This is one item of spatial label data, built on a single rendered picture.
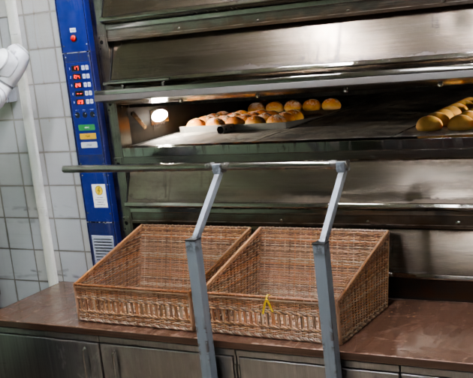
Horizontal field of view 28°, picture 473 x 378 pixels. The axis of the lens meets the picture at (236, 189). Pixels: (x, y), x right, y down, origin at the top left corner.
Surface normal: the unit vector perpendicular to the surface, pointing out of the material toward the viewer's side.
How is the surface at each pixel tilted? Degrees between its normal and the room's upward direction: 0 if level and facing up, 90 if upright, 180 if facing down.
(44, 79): 90
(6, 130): 90
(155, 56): 70
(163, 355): 91
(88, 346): 92
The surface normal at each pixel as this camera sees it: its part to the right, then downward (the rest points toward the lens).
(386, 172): -0.51, -0.14
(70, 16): -0.50, 0.22
